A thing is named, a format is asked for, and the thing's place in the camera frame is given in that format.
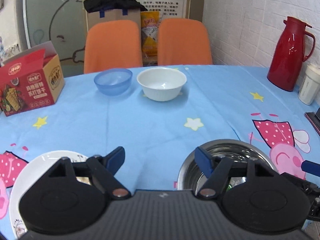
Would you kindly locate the red cracker cardboard box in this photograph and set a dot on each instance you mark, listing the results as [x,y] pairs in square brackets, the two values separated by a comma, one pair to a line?
[30,80]

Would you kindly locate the blue translucent plastic bowl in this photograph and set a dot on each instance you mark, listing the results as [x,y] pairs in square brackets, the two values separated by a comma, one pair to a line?
[113,82]

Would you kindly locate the red thermos jug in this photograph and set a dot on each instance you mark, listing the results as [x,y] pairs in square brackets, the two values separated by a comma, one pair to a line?
[289,54]

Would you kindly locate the blue cartoon tablecloth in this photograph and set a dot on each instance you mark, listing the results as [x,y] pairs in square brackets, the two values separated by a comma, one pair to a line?
[217,102]

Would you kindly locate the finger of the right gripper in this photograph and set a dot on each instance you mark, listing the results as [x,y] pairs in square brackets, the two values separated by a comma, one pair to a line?
[310,167]

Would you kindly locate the white ceramic bowl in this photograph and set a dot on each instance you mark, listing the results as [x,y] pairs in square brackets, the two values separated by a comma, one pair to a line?
[161,84]

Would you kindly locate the large white floral plate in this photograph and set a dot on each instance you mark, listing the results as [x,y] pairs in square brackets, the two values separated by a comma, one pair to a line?
[28,176]

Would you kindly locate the left orange chair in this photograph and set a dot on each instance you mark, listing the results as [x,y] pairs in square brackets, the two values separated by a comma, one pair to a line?
[114,44]

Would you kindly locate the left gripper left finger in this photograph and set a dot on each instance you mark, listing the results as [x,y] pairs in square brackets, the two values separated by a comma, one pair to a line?
[101,170]

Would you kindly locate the right orange chair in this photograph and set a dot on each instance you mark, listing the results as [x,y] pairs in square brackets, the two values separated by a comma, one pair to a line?
[183,41]

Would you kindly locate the brown paper bag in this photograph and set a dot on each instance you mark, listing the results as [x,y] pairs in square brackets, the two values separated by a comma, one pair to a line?
[94,18]

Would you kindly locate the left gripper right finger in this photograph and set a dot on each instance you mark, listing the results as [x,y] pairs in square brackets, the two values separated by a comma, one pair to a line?
[218,171]

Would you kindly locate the orange chair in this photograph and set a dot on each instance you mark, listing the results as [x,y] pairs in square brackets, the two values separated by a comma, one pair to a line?
[114,44]
[183,41]

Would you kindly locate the yellow snack bag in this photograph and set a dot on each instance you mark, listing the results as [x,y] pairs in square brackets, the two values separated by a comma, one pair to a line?
[149,31]

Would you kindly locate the white tumbler cup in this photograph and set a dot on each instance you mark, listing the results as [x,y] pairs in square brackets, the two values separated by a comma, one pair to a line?
[310,85]

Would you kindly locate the black cloth on bag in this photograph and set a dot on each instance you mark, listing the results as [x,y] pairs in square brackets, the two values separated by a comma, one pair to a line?
[98,5]

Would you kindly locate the dark smartphone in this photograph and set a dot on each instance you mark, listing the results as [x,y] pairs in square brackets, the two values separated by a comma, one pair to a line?
[314,120]

